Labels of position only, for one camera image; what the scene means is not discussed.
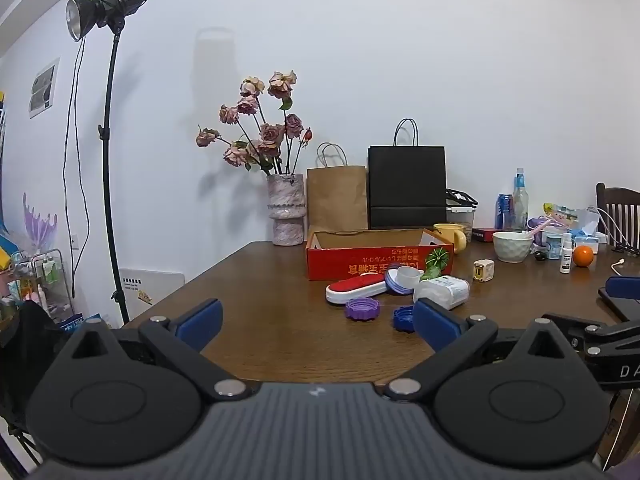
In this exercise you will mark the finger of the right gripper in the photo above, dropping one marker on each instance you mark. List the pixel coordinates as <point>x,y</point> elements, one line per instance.
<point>625,287</point>

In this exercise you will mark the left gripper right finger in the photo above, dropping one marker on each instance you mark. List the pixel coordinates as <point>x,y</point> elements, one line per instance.
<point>444,331</point>

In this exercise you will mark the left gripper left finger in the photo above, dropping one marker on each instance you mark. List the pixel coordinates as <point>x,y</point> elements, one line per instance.
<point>189,332</point>

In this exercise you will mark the blue screw lid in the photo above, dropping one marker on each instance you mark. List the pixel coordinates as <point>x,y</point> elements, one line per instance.
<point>402,319</point>

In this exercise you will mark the white wipes canister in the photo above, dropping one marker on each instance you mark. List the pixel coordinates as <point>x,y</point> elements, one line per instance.
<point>446,291</point>

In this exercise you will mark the white jar with purple rim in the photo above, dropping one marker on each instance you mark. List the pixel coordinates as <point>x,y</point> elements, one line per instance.
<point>402,280</point>

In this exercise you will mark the white cube power adapter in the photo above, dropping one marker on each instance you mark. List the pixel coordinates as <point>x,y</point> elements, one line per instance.
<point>483,270</point>

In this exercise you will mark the purple screw lid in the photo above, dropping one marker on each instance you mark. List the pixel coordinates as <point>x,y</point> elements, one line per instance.
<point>362,309</point>

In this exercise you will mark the red white lint brush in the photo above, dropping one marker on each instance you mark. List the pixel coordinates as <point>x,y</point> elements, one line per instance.
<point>360,286</point>

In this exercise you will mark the green spray bottle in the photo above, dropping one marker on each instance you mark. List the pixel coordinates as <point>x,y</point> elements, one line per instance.
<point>431,272</point>

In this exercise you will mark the orange fruit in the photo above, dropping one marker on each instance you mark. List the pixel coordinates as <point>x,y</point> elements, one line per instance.
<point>583,256</point>

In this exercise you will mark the small white spray bottle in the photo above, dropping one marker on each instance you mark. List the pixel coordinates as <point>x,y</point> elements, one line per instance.
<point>566,253</point>

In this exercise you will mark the tissue pack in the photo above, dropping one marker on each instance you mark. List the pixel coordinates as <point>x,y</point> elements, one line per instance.
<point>594,241</point>

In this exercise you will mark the white board on floor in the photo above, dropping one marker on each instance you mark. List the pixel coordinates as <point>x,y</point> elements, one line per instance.
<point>148,287</point>

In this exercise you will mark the wooden chair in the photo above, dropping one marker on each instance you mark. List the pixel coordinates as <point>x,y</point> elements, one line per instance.
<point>619,216</point>

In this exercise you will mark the blue white yogurt cup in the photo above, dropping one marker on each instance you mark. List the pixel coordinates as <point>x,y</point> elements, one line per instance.
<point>553,243</point>

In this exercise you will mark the yellow mug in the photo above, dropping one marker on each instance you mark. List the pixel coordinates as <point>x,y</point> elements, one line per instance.
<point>454,234</point>

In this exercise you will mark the red flat box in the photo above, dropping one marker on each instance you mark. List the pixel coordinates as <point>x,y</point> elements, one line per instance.
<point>483,235</point>

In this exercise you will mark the pink spoon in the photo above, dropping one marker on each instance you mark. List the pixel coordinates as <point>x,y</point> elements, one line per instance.
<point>539,227</point>

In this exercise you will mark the purple plastic bag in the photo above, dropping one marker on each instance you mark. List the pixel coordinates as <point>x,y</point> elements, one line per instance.
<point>533,221</point>

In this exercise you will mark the white ceramic bowl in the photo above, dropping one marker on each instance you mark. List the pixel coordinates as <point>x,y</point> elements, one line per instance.
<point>512,247</point>

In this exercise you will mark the clear food container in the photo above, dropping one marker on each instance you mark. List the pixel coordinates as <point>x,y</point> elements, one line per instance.
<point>461,209</point>

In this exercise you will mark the red cardboard box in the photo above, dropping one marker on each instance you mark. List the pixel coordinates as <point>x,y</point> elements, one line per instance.
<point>337,256</point>

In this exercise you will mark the clear glass bottle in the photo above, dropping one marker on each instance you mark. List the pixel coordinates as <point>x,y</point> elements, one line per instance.
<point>520,201</point>

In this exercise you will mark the blue soda can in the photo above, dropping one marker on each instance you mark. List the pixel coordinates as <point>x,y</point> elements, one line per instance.
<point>504,212</point>

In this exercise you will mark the black paper bag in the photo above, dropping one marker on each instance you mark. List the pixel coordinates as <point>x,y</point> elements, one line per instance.
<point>406,183</point>

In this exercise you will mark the pink textured vase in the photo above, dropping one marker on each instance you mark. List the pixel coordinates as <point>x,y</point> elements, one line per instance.
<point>287,208</point>

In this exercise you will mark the brown paper bag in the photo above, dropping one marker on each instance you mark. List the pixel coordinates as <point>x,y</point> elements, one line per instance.
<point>336,192</point>

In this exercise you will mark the dried pink roses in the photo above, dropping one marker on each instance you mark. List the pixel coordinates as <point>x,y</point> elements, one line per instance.
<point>270,147</point>

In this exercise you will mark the studio light head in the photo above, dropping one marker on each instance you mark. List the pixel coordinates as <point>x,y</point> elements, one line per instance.
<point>83,15</point>

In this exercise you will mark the wire rack with clutter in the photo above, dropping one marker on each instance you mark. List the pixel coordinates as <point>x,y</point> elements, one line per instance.
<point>40,278</point>

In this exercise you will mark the white wall picture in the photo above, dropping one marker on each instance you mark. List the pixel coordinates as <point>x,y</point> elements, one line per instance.
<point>41,95</point>

